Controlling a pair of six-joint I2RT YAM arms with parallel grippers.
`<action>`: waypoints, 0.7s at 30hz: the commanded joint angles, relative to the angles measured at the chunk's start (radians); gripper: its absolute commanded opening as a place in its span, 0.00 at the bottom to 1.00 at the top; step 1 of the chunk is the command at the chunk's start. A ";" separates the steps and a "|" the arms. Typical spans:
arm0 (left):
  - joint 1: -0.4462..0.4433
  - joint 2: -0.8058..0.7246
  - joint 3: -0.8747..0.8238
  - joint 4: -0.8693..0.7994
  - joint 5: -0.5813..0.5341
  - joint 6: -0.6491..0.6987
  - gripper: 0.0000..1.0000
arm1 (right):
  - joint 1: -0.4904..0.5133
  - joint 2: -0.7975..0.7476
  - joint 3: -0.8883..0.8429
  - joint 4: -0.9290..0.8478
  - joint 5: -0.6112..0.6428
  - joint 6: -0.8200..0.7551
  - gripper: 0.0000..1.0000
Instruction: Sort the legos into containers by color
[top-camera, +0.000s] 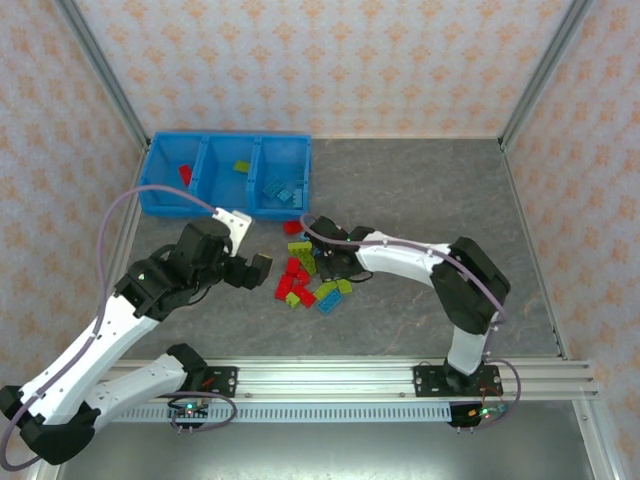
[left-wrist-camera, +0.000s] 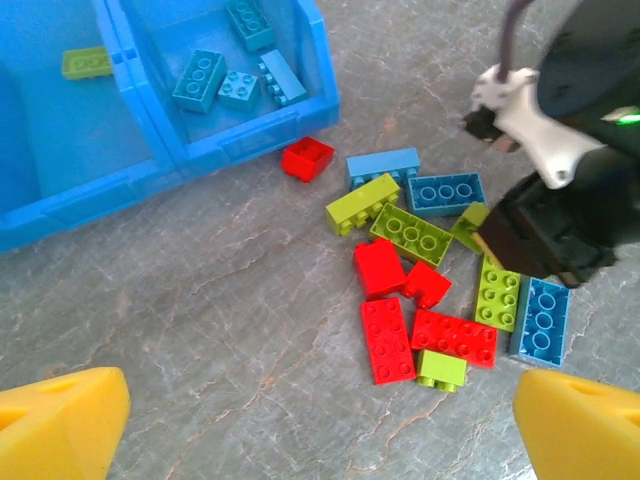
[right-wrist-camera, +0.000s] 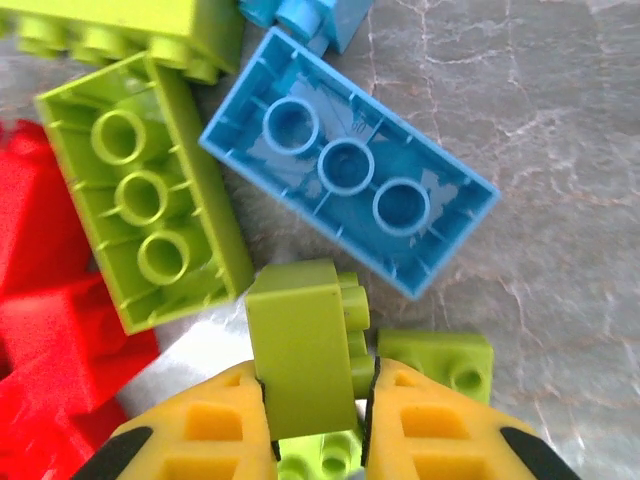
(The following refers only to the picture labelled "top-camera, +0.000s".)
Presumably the grey metal sheet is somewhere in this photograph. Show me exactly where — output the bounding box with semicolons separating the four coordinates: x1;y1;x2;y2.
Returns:
49;420;611;480

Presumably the aluminium table edge rail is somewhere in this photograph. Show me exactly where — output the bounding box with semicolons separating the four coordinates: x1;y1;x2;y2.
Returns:
309;133;504;143
499;142;571;361
107;144;151;281

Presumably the blue plastic storage bin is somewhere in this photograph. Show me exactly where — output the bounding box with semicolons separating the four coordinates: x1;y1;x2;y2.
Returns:
192;133;261;216
249;132;314;222
138;130;209;220

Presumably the wide aluminium extrusion rail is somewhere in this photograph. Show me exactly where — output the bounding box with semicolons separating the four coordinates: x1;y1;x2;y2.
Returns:
97;356;604;402

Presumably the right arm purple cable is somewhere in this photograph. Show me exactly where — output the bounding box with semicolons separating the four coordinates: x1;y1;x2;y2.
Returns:
298;213;524;431

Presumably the slotted grey cable duct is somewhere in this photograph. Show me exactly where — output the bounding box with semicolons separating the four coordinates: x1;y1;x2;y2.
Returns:
99;404;454;425

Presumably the aluminium frame post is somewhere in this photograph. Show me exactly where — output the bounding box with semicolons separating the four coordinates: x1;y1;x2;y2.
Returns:
498;0;597;151
53;0;152;151

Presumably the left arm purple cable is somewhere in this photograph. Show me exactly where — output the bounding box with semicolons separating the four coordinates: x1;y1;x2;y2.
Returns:
0;184;239;471

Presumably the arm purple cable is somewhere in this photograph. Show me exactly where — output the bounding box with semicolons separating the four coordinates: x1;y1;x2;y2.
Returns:
298;213;524;431
0;184;239;471

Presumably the small controller circuit board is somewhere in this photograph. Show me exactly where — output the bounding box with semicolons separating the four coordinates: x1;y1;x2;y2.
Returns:
449;402;511;431
167;399;211;432

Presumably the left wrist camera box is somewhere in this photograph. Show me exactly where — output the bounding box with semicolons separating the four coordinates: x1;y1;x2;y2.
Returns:
214;209;254;251

